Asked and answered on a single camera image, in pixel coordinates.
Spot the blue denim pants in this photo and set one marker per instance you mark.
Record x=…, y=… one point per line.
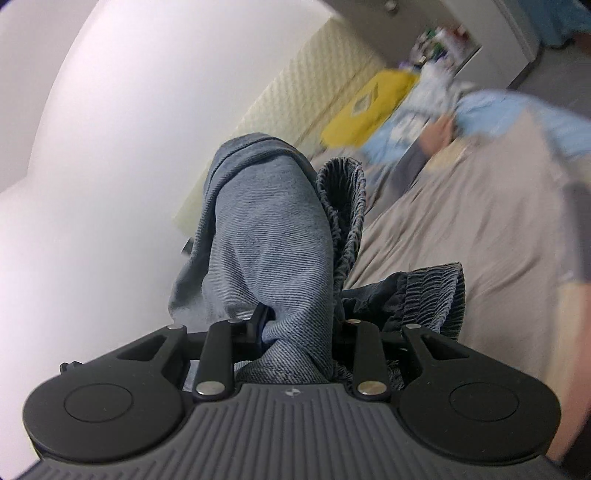
x=268, y=240

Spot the grey wall switch plate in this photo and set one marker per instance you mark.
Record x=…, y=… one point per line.
x=188, y=245

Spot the clutter of small bottles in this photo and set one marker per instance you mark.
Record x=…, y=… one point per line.
x=438, y=46

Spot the grey wall cabinet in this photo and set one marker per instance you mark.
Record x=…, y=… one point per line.
x=498, y=41

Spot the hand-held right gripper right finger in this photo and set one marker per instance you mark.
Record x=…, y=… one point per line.
x=367, y=350

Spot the white patterned cloth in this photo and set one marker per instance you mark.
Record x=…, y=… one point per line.
x=429, y=92

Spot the yellow pillow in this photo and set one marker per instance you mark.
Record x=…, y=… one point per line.
x=369, y=110

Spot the cream quilted headboard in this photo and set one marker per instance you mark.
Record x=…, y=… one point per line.
x=300, y=78

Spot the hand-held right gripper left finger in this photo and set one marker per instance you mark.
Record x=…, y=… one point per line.
x=258, y=323

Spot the blue cloth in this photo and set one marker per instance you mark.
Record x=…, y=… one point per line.
x=568, y=21

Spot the grey patchwork quilt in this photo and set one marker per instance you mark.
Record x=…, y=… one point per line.
x=461, y=230

